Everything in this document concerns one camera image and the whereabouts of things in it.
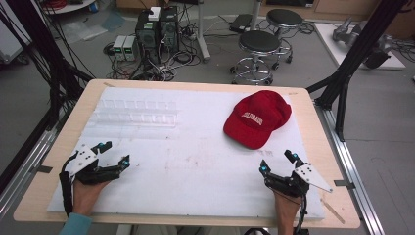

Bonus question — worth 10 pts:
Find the brown tape strip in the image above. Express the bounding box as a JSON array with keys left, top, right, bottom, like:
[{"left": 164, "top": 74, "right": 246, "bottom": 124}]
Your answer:
[{"left": 320, "top": 198, "right": 346, "bottom": 225}]

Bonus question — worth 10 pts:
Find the red baseball cap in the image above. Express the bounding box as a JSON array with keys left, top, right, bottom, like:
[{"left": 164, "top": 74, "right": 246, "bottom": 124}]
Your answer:
[{"left": 222, "top": 89, "right": 293, "bottom": 151}]

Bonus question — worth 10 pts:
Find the tangle of black cables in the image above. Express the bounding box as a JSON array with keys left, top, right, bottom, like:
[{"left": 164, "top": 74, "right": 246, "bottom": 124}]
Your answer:
[{"left": 103, "top": 30, "right": 204, "bottom": 82}]

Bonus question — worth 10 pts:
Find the clear plastic rack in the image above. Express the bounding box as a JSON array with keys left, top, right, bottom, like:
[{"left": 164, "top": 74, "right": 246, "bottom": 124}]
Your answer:
[{"left": 92, "top": 97, "right": 179, "bottom": 129}]

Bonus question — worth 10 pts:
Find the aluminium rail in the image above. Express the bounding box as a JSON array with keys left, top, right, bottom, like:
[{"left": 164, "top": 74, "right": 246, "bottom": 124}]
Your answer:
[
  {"left": 313, "top": 101, "right": 387, "bottom": 235},
  {"left": 0, "top": 126, "right": 59, "bottom": 218}
]

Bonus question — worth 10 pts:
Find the grey metal stand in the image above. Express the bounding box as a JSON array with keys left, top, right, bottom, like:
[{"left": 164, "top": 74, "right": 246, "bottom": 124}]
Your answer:
[{"left": 195, "top": 0, "right": 212, "bottom": 64}]

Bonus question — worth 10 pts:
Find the white floor board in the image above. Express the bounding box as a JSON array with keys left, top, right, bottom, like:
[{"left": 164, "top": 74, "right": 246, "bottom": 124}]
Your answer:
[{"left": 313, "top": 22, "right": 407, "bottom": 71}]

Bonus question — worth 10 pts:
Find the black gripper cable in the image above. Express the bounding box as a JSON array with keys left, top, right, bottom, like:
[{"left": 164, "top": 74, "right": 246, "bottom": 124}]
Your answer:
[
  {"left": 293, "top": 194, "right": 310, "bottom": 235},
  {"left": 59, "top": 152, "right": 79, "bottom": 217}
]

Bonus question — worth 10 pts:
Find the black tape piece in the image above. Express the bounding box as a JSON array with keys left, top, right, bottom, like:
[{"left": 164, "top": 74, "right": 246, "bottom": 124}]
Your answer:
[
  {"left": 29, "top": 164, "right": 54, "bottom": 175},
  {"left": 333, "top": 178, "right": 357, "bottom": 191}
]

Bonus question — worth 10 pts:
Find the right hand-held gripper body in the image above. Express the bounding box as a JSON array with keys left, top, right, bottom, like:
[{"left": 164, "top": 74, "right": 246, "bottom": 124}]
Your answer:
[{"left": 264, "top": 162, "right": 334, "bottom": 199}]

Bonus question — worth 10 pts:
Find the person's right hand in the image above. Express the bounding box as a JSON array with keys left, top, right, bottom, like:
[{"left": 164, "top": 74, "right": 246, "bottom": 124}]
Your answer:
[{"left": 273, "top": 190, "right": 302, "bottom": 235}]

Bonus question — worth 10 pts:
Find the black computer tower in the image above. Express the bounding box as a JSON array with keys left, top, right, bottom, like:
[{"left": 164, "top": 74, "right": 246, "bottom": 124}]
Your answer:
[
  {"left": 134, "top": 10, "right": 162, "bottom": 64},
  {"left": 159, "top": 5, "right": 181, "bottom": 55}
]

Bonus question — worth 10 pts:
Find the white foam board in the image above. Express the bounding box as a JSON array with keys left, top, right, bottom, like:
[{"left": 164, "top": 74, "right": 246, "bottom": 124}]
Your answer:
[{"left": 47, "top": 86, "right": 326, "bottom": 220}]

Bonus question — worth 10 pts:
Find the white box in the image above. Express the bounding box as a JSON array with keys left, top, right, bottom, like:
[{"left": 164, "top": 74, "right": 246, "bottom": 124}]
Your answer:
[{"left": 148, "top": 6, "right": 162, "bottom": 23}]

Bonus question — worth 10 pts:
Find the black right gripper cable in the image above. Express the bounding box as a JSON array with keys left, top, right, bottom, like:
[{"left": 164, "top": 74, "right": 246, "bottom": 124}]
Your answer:
[{"left": 293, "top": 194, "right": 310, "bottom": 235}]

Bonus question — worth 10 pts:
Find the clear plastic sheet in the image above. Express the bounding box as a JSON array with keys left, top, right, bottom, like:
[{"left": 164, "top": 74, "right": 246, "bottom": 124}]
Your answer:
[{"left": 61, "top": 10, "right": 127, "bottom": 42}]

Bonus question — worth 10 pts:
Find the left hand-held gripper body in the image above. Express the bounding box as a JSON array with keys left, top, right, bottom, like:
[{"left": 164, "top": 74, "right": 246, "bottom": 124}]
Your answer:
[{"left": 67, "top": 144, "right": 114, "bottom": 186}]

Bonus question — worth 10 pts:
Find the person's left hand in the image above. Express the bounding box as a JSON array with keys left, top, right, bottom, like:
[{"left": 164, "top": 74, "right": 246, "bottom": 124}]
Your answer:
[{"left": 71, "top": 178, "right": 111, "bottom": 217}]

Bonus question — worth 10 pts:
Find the grey power supply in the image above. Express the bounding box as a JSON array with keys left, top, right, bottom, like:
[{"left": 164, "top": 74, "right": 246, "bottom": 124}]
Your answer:
[
  {"left": 123, "top": 35, "right": 140, "bottom": 62},
  {"left": 112, "top": 34, "right": 128, "bottom": 62}
]

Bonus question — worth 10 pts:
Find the black round stool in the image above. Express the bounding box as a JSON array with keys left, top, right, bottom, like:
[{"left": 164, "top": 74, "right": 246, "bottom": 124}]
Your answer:
[
  {"left": 265, "top": 8, "right": 305, "bottom": 65},
  {"left": 229, "top": 29, "right": 284, "bottom": 86}
]

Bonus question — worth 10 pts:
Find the wooden table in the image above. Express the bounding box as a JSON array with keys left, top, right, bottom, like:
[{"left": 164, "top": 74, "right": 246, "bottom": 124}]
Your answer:
[{"left": 13, "top": 78, "right": 361, "bottom": 230}]

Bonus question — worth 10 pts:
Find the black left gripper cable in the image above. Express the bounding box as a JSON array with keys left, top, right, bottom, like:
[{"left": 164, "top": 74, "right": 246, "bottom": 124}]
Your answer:
[{"left": 59, "top": 152, "right": 79, "bottom": 217}]

